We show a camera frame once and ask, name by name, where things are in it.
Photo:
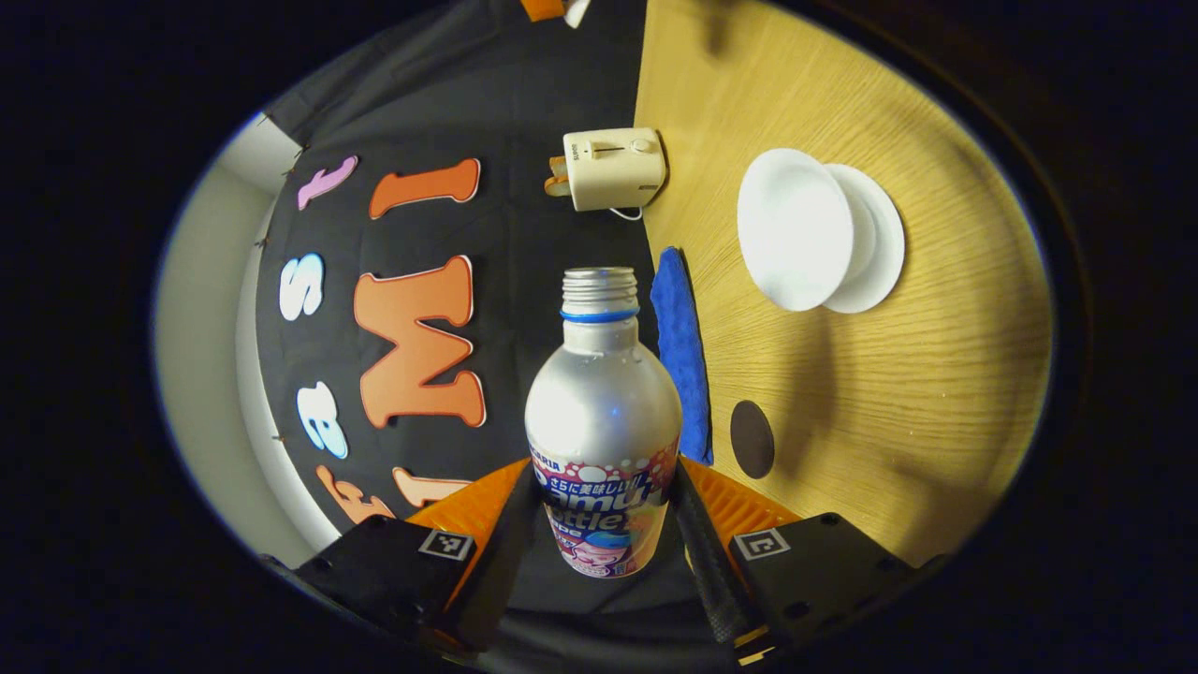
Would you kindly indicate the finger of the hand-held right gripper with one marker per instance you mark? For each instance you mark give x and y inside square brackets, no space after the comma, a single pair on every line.
[543,7]

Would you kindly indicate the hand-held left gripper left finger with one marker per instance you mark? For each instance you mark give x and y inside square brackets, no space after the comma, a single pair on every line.
[510,552]

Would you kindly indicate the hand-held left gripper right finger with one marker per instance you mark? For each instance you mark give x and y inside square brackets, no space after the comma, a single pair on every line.
[711,571]

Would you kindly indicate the dark round coaster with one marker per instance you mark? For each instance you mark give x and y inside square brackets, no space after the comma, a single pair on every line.
[752,440]

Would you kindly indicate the silver water bottle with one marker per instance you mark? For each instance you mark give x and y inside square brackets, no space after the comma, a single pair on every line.
[604,412]

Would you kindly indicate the toast slice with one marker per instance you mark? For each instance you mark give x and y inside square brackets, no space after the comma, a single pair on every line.
[557,187]
[559,167]

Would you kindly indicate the cream toaster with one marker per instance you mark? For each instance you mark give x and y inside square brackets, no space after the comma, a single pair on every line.
[613,168]

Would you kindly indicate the blue folded towel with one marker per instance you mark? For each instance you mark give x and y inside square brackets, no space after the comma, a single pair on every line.
[681,356]

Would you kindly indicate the white saucer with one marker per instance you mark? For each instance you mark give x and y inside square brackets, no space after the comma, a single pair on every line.
[882,243]

